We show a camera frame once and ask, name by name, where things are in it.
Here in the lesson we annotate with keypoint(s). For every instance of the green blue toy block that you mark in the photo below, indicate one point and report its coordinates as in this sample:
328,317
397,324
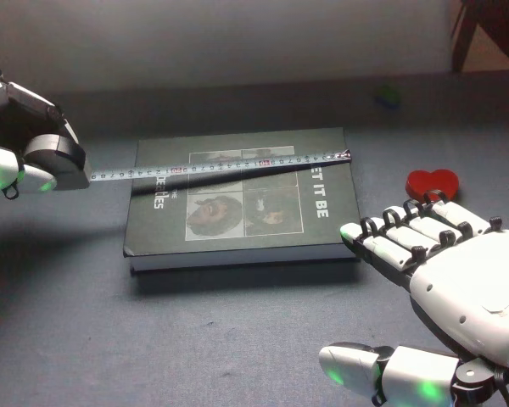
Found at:
387,96

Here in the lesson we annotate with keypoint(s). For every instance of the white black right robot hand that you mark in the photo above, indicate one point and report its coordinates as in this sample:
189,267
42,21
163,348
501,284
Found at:
471,288

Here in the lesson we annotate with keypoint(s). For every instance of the white grey tape measure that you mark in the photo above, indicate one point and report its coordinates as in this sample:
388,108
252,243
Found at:
68,169

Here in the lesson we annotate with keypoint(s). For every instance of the dark wooden chair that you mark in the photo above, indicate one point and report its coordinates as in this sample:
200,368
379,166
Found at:
492,29

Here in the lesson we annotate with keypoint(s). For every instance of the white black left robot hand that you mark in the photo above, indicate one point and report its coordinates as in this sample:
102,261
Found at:
0,165

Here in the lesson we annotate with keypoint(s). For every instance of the red heart block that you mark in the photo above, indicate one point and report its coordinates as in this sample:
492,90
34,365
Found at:
428,182

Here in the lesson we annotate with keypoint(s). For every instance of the dark hardcover album book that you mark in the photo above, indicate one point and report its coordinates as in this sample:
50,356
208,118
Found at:
280,241

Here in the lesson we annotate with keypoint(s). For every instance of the grey table cloth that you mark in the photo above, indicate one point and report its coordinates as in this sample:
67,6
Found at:
195,339

